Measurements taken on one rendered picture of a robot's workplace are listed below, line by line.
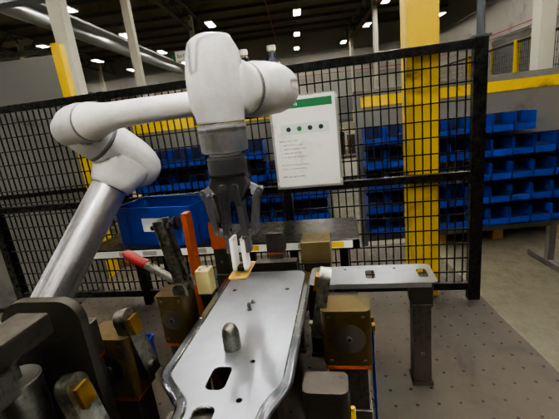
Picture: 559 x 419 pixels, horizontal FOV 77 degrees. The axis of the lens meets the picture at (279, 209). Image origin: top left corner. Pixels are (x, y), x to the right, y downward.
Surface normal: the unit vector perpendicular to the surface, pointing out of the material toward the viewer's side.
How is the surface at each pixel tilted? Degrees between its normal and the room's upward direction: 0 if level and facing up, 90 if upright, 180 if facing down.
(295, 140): 90
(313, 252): 90
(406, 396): 0
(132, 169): 99
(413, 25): 90
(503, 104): 90
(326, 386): 0
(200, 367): 0
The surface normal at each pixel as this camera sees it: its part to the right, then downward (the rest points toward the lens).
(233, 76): 0.68, 0.09
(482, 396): -0.11, -0.96
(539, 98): -0.04, 0.26
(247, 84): 0.85, 0.04
